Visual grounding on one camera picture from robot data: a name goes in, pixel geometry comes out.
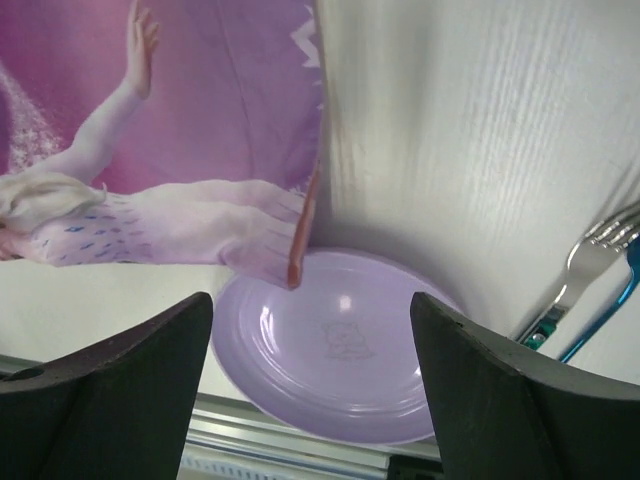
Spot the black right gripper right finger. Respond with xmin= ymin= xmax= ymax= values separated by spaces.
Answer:
xmin=410 ymin=292 xmax=639 ymax=479

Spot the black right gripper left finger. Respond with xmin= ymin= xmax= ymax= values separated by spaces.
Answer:
xmin=1 ymin=292 xmax=213 ymax=479

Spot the lilac plastic plate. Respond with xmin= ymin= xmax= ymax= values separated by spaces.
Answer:
xmin=211 ymin=249 xmax=449 ymax=444

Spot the silver fork blue handle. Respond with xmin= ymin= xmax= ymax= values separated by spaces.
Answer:
xmin=515 ymin=201 xmax=639 ymax=350

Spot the blue metallic spoon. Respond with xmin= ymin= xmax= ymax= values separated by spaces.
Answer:
xmin=558 ymin=259 xmax=639 ymax=364

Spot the purple pink princess placemat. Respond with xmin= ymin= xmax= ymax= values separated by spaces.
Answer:
xmin=1 ymin=1 xmax=324 ymax=288

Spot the aluminium frame rail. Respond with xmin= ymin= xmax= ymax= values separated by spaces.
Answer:
xmin=0 ymin=353 xmax=446 ymax=480

